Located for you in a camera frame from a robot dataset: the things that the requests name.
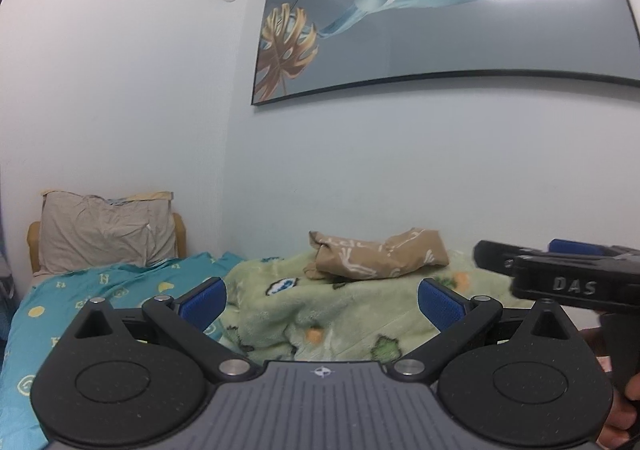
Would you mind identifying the person's right hand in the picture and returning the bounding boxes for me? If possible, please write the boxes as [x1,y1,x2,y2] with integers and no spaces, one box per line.
[582,328,640,449]

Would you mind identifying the grey pillow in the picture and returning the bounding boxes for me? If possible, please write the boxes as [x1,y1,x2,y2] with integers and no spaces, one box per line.
[34,190,179,279]

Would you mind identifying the teal patterned bed sheet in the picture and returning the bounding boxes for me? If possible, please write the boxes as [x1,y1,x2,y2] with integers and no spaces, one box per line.
[0,249,252,450]

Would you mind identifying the green fleece dinosaur blanket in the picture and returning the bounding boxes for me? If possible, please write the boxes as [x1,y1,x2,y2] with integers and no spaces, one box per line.
[206,251,532,362]

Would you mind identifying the large framed wall painting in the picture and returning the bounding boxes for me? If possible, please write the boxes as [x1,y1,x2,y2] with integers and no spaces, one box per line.
[252,0,639,106]

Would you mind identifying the tan printed t-shirt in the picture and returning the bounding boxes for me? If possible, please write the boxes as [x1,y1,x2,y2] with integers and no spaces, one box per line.
[301,227,452,283]

